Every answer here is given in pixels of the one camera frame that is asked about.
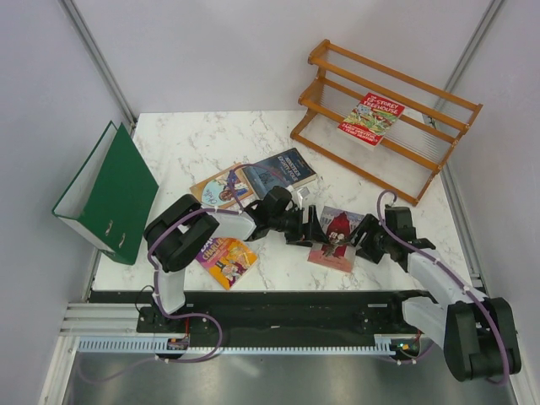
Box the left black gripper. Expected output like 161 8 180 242
270 206 329 247

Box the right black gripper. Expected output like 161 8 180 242
339 213 394 264

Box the pink red Shakespeare Story book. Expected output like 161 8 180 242
307 206 364 273

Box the purple orange Roald Dahl book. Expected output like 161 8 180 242
196 238 257 290

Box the red Treehouse book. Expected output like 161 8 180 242
337 92 405 149

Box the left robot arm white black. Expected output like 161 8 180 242
143 186 329 332

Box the dark blue Nineteen Eighty-Four book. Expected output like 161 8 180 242
242 148 317 199

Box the tan illustrated book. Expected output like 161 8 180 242
190 164 253 208

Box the orange wooden shelf rack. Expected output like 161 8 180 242
290 39 483 205

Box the green lever arch file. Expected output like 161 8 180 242
52 122 159 265

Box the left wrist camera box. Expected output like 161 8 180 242
293 186 311 209

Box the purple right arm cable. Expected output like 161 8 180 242
376 190 514 386

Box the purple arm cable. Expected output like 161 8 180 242
376 190 514 386
75 165 279 383

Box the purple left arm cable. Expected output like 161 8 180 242
75 165 279 383

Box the white slotted cable duct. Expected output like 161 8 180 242
78 336 396 356

